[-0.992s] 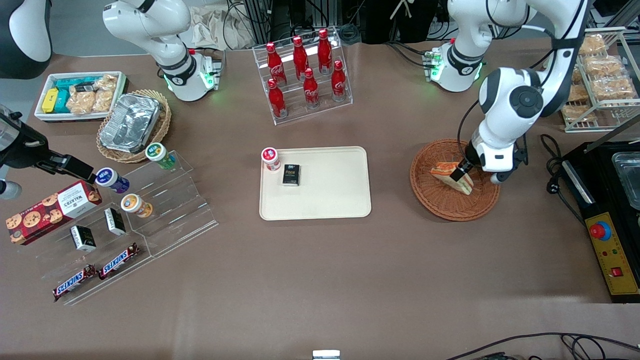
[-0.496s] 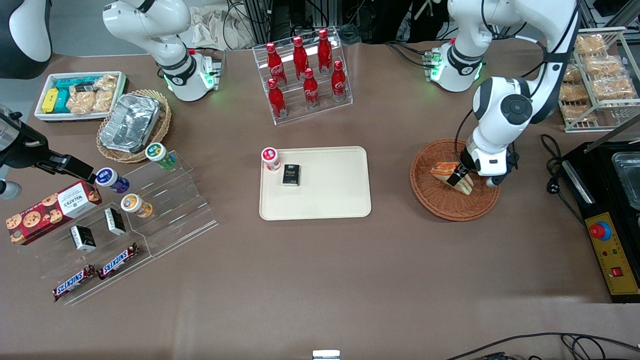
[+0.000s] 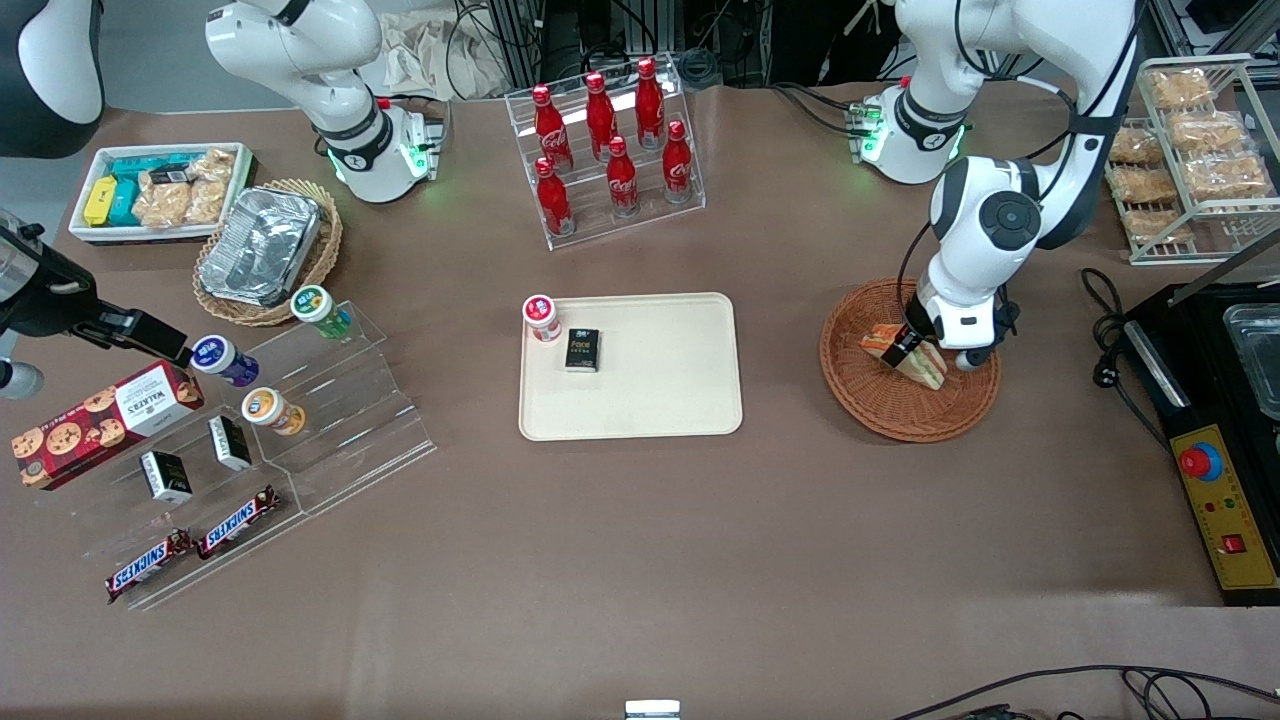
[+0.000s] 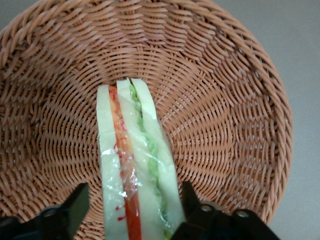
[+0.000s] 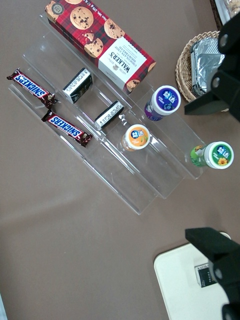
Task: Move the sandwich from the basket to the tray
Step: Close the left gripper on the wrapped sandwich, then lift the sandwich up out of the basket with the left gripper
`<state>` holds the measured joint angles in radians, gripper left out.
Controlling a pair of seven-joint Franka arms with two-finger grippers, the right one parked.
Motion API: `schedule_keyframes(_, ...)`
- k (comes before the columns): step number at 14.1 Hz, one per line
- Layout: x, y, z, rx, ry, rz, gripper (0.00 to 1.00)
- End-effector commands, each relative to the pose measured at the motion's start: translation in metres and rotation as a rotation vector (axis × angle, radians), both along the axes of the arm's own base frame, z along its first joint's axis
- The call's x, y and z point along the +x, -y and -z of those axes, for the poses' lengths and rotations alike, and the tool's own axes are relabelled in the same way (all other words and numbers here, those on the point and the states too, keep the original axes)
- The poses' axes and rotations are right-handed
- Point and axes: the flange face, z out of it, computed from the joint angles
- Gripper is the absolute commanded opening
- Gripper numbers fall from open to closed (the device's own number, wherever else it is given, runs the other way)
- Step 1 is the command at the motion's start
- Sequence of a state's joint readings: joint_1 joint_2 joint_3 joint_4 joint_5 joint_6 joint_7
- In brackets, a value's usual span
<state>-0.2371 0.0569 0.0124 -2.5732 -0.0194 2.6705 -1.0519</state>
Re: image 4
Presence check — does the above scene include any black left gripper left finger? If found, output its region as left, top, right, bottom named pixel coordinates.
left=0, top=182, right=90, bottom=240

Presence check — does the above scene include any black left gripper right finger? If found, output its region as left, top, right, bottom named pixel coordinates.
left=169, top=180, right=279, bottom=240

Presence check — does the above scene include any triangle sandwich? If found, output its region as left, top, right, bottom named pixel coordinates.
left=96, top=77, right=187, bottom=240

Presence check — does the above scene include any round brown wicker basket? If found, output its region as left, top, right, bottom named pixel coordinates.
left=0, top=0, right=294, bottom=240

